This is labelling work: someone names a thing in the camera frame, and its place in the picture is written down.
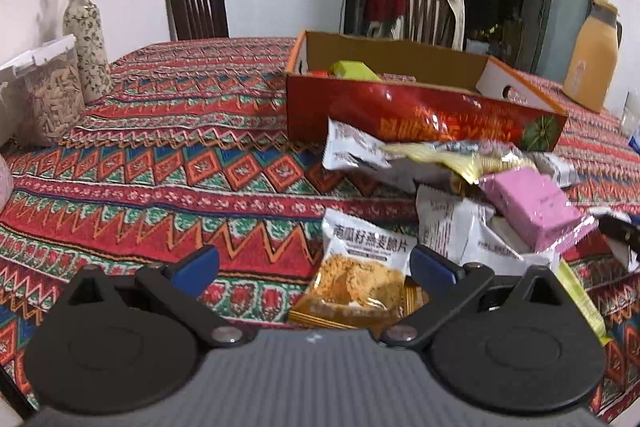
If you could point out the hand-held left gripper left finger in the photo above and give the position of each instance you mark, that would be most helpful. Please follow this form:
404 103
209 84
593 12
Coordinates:
197 274

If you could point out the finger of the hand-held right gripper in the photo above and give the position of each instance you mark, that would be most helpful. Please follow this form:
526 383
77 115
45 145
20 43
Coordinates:
620 234

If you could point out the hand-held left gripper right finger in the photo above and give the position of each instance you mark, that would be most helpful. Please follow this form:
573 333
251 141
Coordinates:
432 269

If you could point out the white cracker picture snack packet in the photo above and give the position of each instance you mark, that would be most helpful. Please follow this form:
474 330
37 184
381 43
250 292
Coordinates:
360 277

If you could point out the lime green snack packet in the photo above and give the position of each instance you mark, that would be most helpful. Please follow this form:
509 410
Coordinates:
582 302
355 71

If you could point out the pink snack packet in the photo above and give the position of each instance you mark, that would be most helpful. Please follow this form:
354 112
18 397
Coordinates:
530 202

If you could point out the yellow striped silver snack packet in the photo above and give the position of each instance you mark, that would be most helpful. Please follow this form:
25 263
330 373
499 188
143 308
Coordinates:
450 162

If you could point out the red orange cardboard box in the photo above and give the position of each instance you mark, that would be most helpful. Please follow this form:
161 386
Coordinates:
310 107

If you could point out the red snack packet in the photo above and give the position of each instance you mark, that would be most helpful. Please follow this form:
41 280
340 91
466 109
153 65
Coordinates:
320 73

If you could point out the white blue tissue pack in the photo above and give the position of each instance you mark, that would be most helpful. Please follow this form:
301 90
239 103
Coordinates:
636 142

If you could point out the patterned red tablecloth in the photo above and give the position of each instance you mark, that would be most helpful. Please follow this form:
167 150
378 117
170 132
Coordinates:
175 167

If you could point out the clear plastic cup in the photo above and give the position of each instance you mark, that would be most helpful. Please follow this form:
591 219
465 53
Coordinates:
631 112

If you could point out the yellow thermos jug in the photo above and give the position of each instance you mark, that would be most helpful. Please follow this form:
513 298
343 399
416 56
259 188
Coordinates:
592 62

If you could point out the pink vase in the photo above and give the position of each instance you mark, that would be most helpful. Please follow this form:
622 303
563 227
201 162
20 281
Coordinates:
4 182

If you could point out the clear seed storage container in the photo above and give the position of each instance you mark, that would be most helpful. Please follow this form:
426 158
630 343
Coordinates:
50 102

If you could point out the floral ceramic vase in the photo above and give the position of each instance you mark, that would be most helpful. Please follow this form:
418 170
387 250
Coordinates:
90 52

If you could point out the brown slatted wooden chair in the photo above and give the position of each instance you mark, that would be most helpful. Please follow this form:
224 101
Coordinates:
425 17

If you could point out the dark wooden chair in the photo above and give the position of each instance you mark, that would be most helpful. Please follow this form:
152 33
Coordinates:
197 7

